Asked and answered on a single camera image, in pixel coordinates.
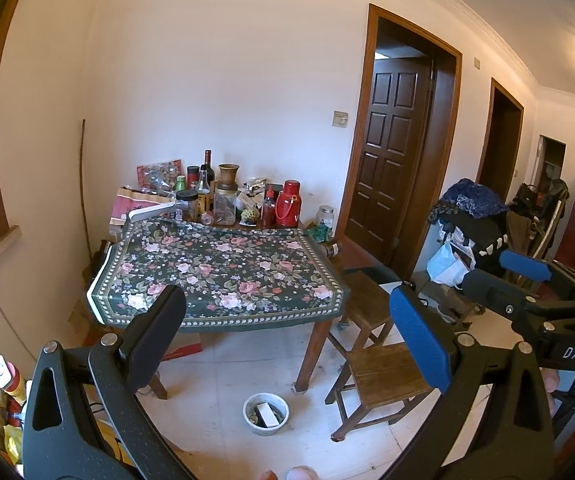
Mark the large glass jar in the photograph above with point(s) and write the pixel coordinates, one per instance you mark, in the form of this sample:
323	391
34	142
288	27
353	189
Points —
226	207

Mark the dark wine bottle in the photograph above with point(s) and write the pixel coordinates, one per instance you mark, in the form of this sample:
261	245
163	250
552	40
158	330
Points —
208	165

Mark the white-lidded glass jar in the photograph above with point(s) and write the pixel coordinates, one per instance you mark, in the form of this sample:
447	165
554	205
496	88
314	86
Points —
325	216

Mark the brown ceramic vase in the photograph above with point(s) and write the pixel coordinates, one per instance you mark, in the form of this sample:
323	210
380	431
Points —
228	175

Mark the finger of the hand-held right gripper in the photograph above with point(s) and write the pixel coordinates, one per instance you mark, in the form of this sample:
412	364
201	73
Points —
497	295
525	265

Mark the dark-topped wooden stool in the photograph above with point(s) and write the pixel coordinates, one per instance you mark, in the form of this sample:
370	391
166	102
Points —
367	297

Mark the green custard apple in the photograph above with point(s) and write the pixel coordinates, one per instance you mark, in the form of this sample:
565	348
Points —
249	216

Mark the white paper packet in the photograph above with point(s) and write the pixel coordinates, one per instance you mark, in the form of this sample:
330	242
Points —
246	200

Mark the person's right hand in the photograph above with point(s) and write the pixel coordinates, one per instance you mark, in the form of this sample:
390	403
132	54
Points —
550	380

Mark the green plastic bag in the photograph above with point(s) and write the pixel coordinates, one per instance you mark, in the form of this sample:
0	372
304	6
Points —
320	233

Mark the black-lidded jar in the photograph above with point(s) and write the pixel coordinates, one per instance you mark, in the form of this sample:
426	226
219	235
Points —
187	205

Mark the red thermos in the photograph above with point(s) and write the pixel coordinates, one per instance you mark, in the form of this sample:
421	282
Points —
287	205

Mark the small lying glass bottle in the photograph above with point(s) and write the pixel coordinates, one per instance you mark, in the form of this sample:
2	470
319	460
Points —
207	218

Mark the small white box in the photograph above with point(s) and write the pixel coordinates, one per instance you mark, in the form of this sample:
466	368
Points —
267	414

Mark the light switch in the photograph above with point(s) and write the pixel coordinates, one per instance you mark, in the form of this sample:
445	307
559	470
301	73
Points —
340	119

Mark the white plastic bar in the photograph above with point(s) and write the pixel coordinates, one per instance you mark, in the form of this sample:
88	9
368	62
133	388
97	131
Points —
152	211

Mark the silver wrapper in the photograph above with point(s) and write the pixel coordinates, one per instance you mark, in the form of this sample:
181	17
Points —
252	416

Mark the red white cardboard box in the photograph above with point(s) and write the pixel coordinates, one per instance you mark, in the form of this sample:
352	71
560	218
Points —
185	347

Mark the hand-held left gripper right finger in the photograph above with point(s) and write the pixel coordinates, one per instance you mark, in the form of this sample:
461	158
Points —
417	335

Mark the blue patterned cloth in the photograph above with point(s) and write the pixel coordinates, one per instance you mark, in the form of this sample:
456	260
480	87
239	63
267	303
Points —
472	200

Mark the yellow plastic bag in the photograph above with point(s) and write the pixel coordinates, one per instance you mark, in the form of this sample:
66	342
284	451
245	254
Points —
12	442

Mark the brown lying jar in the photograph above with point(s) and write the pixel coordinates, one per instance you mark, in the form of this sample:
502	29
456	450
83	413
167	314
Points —
331	248

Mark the red patterned box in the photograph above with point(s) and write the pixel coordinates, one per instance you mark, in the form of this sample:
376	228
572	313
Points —
127	205

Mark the wooden table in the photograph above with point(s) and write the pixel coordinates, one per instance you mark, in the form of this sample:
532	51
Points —
311	355

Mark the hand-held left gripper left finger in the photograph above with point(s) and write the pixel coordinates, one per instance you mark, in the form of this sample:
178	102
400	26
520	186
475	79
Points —
155	335

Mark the white plastic bucket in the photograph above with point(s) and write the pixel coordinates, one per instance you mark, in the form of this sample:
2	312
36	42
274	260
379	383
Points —
266	432

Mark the brown panelled door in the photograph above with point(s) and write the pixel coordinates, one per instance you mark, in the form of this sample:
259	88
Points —
392	160

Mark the clear glass liquor bottle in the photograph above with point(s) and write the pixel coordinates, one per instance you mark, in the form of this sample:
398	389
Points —
202	187

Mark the wooden door frame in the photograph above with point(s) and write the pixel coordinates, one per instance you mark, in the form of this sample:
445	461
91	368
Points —
508	96
442	110

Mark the red printed snack bag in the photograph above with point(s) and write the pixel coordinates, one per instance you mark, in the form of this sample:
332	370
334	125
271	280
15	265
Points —
160	172

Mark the silver foil packets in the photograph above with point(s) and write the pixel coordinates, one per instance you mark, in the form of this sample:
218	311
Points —
257	185

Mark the light wooden stool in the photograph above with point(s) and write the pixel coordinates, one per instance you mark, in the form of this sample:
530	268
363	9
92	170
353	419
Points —
382	375

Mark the red sauce bottle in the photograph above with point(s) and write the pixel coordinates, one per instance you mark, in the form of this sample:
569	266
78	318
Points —
268	210

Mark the green-capped bottle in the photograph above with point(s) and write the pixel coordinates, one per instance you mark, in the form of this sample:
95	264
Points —
181	182

